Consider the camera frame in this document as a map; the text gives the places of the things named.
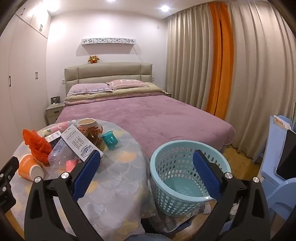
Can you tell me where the white printed carton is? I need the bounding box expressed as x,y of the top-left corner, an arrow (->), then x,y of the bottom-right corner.
60,124 -> 104,163

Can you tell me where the dark patterned cloth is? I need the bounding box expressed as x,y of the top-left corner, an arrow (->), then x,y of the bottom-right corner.
148,206 -> 222,233

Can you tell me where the clear plastic bottle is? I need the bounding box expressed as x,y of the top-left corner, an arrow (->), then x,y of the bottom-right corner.
47,137 -> 81,171

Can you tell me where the purple pillow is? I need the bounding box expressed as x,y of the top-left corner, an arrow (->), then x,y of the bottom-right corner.
67,83 -> 114,96

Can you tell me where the red brown snack packet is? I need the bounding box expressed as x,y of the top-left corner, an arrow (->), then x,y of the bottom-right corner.
80,127 -> 103,145

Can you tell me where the pink floral tissue pack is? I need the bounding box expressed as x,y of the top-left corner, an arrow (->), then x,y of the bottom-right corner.
37,120 -> 78,139

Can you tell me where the orange paper cup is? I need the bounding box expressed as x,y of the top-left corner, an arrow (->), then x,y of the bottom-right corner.
18,153 -> 44,181

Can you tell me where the beige quilt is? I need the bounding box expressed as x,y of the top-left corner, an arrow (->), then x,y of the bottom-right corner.
63,82 -> 167,106

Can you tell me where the pink pillow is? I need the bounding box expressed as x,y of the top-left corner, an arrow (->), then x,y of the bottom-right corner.
107,79 -> 149,90

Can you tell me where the white carved wall shelf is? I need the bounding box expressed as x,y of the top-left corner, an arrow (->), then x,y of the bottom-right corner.
81,37 -> 137,47

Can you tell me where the orange curtain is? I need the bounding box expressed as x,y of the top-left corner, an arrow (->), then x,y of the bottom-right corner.
206,2 -> 234,121

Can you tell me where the light blue plastic basket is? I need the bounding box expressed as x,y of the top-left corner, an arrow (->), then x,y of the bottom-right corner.
149,140 -> 232,217

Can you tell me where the dark tablet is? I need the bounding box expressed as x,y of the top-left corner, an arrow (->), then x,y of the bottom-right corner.
275,129 -> 296,181

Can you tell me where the beige padded headboard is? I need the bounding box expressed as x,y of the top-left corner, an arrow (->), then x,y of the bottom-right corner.
64,62 -> 153,96

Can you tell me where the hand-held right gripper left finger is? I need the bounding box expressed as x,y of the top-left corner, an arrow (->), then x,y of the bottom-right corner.
24,150 -> 104,241

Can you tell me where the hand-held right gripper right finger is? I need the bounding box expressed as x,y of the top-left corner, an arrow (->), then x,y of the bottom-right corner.
193,149 -> 271,241

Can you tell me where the teal plastic cup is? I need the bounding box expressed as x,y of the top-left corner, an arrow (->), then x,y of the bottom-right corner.
100,130 -> 118,151

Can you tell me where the small white printed packet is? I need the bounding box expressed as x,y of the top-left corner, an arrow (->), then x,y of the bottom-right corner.
45,131 -> 62,142

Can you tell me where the pink plastic cap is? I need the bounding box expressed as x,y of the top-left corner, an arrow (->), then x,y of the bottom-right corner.
66,160 -> 78,172

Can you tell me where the white wardrobe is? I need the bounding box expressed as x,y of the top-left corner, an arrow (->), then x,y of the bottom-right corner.
0,0 -> 52,163

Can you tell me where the blue plastic chair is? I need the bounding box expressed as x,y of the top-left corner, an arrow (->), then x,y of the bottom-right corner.
265,177 -> 296,217

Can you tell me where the orange plastic bag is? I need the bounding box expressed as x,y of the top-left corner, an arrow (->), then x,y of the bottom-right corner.
22,129 -> 52,164

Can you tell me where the panda print paper cup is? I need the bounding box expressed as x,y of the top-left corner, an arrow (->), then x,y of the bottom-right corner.
77,118 -> 103,135

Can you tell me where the bed with purple blanket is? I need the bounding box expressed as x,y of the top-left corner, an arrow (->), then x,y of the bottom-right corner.
55,95 -> 236,152

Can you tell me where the beige curtain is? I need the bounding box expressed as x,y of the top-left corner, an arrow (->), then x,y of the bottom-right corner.
225,0 -> 296,158
165,2 -> 215,112

